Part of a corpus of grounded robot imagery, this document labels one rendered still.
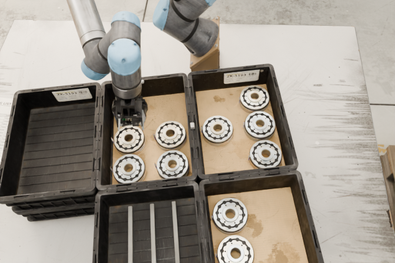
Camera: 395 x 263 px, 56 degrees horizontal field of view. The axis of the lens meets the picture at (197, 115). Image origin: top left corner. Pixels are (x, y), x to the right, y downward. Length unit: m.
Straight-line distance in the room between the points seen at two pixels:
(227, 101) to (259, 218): 0.43
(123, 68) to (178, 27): 0.53
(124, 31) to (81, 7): 0.21
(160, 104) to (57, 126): 0.37
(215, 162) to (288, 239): 0.32
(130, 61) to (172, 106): 0.51
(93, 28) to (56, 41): 0.80
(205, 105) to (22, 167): 0.65
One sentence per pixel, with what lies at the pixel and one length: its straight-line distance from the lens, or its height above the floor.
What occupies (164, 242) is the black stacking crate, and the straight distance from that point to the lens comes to 1.17.
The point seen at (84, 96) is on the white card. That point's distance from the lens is 1.40.
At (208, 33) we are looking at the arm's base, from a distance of 1.43.
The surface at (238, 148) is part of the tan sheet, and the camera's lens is 1.26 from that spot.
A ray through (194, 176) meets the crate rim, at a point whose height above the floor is 0.93.
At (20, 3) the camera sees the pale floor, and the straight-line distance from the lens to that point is 3.33.
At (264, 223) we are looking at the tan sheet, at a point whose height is 0.83.
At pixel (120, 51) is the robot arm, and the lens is 0.88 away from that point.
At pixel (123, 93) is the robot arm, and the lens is 0.96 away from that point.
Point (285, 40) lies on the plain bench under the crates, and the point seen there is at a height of 0.70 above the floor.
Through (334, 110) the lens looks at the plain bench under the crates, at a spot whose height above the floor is 0.70.
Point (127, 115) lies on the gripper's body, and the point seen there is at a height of 1.11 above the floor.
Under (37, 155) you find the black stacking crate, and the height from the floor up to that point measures 0.83.
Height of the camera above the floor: 1.96
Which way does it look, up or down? 59 degrees down
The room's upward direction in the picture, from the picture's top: 6 degrees counter-clockwise
